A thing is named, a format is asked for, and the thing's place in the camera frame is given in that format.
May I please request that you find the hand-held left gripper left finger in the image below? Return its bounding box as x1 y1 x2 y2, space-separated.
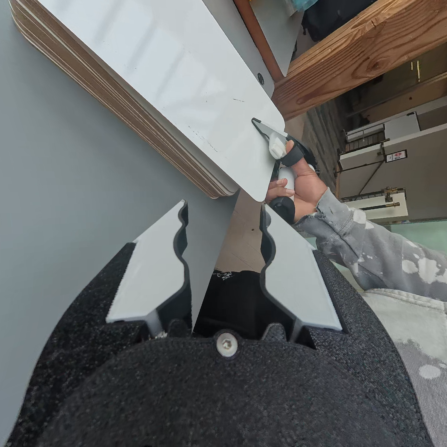
106 200 193 339

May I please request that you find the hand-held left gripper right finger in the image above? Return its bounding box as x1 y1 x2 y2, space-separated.
259 203 343 346

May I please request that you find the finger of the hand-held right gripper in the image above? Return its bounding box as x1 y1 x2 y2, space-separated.
251 118 290 161

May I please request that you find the white rounded board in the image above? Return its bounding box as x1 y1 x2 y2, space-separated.
37 0 286 202

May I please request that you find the stack of white panels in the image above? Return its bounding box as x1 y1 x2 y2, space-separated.
9 0 241 200

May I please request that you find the person's right forearm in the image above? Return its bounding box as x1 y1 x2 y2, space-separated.
293 188 447 301

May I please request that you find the person's right hand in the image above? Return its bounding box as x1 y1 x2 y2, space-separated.
265 140 331 225

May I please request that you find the grey spattered sweatshirt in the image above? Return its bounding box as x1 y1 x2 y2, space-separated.
361 288 447 447

